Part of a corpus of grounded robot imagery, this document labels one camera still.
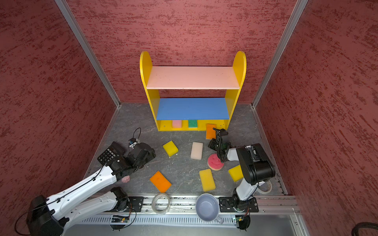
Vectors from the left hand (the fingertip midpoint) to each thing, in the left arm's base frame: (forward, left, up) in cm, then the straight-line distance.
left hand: (151, 155), depth 81 cm
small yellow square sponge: (+8, -9, -8) cm, 15 cm away
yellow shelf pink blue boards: (+49, -18, -2) cm, 53 cm away
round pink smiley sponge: (-1, -37, -7) cm, 37 cm away
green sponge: (+28, -23, -7) cm, 37 cm away
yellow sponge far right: (-6, -50, -10) cm, 51 cm away
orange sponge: (+22, -36, -9) cm, 43 cm away
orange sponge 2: (-11, -5, -10) cm, 16 cm away
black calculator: (+5, +26, -7) cm, 28 cm away
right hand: (+14, -34, -11) cm, 38 cm away
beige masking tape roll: (-16, -63, -8) cm, 65 cm away
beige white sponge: (+8, -26, -9) cm, 29 cm away
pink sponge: (+27, -12, -6) cm, 30 cm away
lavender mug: (-24, -31, -9) cm, 40 cm away
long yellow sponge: (-10, -32, -10) cm, 35 cm away
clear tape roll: (-26, -8, -7) cm, 28 cm away
